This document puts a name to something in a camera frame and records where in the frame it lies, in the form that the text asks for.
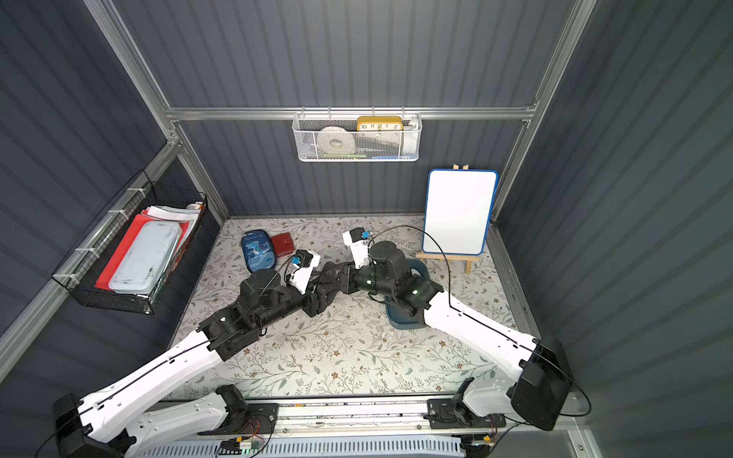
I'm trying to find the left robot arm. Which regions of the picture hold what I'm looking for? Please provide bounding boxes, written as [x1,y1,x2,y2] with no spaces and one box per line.
[53,263,356,457]

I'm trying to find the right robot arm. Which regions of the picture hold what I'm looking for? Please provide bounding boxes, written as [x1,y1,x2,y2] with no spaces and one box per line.
[343,240,574,431]

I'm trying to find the teal plastic storage box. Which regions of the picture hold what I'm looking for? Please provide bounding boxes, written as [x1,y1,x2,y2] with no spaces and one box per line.
[385,259,444,330]

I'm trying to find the red wallet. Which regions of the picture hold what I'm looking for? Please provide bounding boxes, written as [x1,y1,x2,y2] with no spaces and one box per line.
[270,233,296,259]

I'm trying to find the white tape roll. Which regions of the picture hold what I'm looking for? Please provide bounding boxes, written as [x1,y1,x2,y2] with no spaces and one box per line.
[316,126,356,156]

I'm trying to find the white papers in basket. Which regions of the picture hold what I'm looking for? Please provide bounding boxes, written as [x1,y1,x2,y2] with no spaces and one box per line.
[141,203,203,228]

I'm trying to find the yellow clock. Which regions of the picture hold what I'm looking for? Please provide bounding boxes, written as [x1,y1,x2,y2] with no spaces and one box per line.
[356,116,404,132]

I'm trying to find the small circuit board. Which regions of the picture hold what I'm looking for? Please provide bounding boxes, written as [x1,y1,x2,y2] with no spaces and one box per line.
[217,437,262,455]

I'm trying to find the white plastic tray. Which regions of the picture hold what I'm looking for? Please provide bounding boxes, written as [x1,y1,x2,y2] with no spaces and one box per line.
[108,221,181,295]

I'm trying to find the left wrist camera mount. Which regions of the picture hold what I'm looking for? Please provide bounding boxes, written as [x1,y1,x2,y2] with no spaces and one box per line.
[286,249,321,295]

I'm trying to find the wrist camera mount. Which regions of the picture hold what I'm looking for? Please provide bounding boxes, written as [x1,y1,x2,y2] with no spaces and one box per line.
[286,249,321,295]
[343,227,370,269]

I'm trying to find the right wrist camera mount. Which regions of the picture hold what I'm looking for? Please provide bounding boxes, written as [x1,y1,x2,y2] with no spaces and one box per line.
[343,227,370,269]

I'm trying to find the white board blue frame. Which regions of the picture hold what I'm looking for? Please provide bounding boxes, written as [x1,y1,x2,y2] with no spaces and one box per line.
[421,168,500,257]

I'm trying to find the white wire wall basket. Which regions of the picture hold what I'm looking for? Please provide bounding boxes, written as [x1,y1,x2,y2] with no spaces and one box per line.
[291,112,423,162]

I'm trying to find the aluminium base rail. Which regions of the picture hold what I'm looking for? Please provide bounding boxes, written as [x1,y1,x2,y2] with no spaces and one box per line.
[113,391,580,442]

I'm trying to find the black wire side basket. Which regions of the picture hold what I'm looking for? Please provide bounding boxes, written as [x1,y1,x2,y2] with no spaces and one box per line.
[53,173,208,315]

